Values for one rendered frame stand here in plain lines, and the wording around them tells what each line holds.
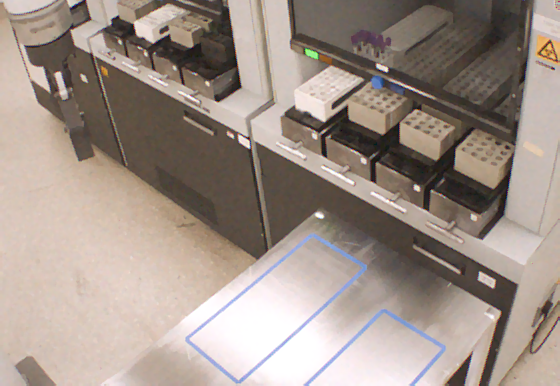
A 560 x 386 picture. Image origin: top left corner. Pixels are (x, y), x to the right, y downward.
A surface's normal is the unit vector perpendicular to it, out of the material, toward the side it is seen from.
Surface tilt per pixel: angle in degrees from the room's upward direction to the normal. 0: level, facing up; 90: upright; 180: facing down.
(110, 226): 0
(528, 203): 90
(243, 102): 0
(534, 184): 90
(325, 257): 0
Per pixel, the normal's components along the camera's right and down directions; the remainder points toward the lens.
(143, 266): -0.10, -0.75
